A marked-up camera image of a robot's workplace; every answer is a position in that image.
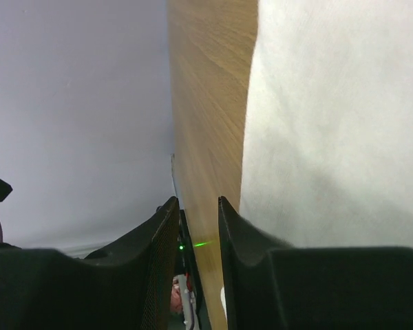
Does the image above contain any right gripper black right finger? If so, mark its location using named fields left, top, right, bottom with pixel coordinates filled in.
left=218, top=197, right=413, bottom=329

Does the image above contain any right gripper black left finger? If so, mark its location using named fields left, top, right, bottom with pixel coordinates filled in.
left=0, top=197, right=179, bottom=329

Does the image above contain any white t-shirt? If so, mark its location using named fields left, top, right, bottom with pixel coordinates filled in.
left=240, top=1, right=413, bottom=248

